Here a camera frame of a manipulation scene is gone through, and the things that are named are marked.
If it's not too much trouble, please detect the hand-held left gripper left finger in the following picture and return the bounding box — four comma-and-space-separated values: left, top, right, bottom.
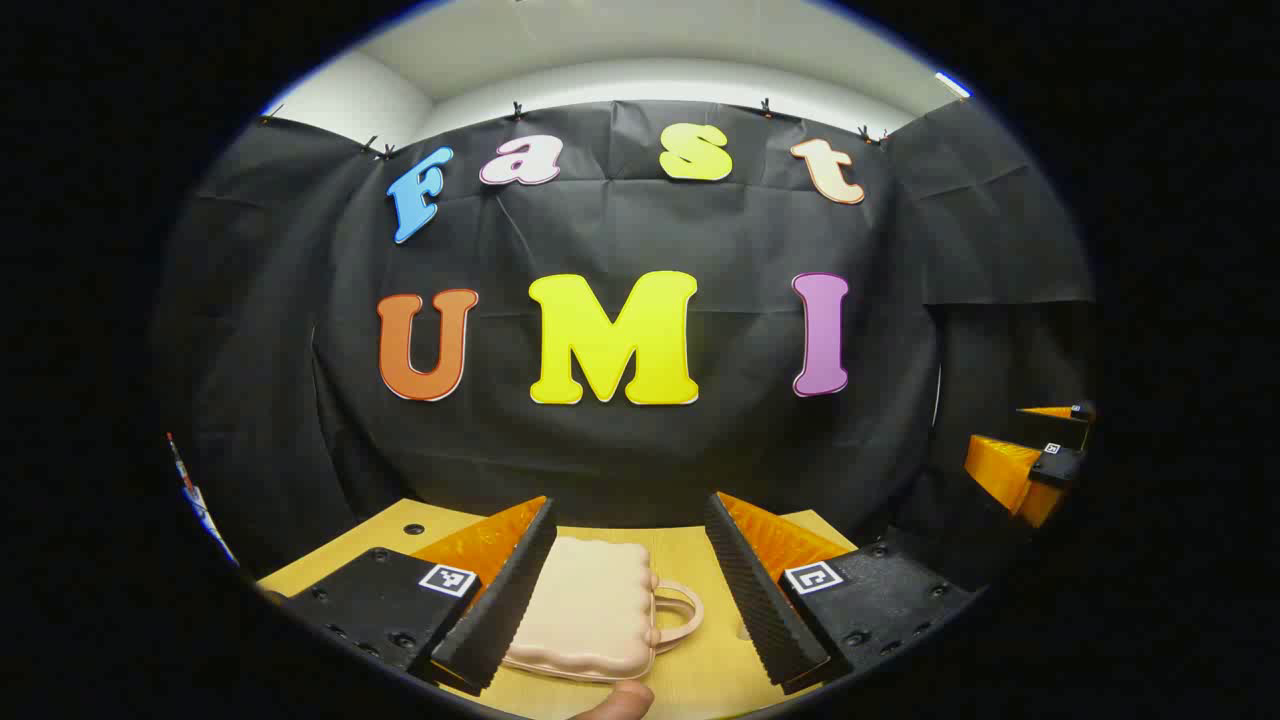
280, 495, 558, 698

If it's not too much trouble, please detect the beige suitcase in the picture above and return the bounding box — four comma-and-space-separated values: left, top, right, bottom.
500, 537, 706, 684

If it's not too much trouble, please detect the colourful display screen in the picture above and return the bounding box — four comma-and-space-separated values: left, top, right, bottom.
165, 430, 241, 568

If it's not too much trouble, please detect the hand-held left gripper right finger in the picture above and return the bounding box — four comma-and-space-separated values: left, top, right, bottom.
703, 491, 979, 697

